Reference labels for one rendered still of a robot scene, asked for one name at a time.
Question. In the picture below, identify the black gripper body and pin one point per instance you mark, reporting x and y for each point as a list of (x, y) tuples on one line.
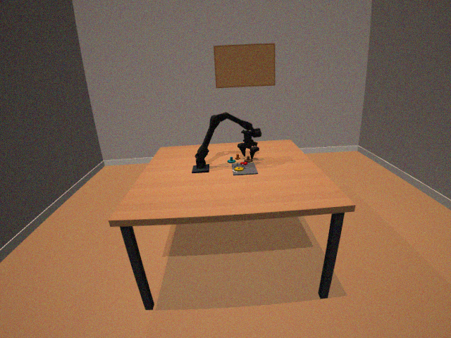
[(248, 144)]

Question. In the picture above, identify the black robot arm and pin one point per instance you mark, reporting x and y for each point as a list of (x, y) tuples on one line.
[(214, 121)]

